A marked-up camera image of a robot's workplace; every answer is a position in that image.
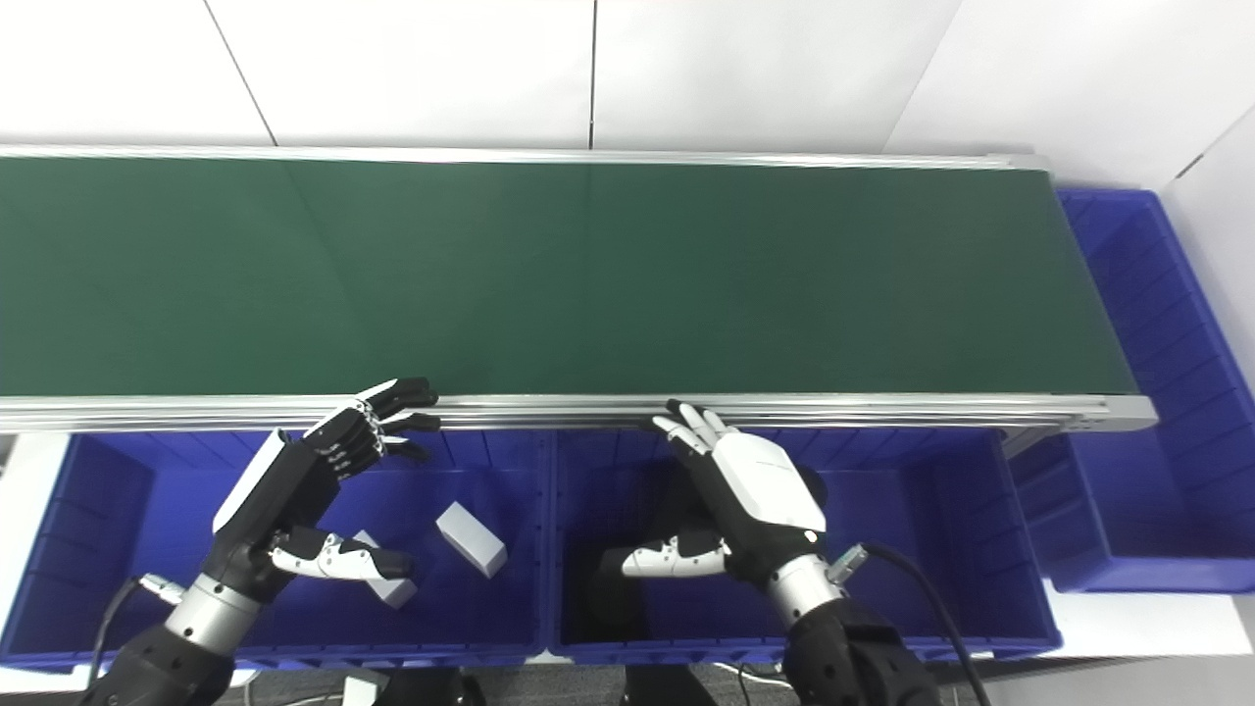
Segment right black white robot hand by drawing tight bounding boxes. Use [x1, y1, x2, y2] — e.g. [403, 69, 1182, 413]
[622, 398, 850, 595]

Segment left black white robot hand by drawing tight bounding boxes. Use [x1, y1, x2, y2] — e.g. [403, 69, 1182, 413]
[201, 378, 443, 600]

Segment green conveyor belt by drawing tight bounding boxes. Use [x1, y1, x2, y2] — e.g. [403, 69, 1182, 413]
[0, 157, 1139, 399]
[0, 144, 1161, 435]

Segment blue plastic bin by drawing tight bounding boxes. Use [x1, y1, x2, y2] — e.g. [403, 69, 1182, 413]
[1009, 188, 1255, 595]
[544, 428, 1064, 667]
[0, 429, 551, 674]

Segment white rectangular block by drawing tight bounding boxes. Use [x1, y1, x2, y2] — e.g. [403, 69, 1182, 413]
[435, 502, 509, 580]
[351, 529, 420, 611]

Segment thin white cable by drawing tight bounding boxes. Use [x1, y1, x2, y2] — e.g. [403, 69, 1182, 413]
[716, 661, 787, 689]

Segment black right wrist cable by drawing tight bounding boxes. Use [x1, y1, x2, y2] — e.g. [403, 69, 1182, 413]
[828, 542, 994, 706]

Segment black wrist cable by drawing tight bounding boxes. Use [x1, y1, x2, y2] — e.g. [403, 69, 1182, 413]
[85, 574, 188, 689]
[828, 542, 994, 706]

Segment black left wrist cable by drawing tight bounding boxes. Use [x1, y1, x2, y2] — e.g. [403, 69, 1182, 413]
[85, 574, 188, 689]

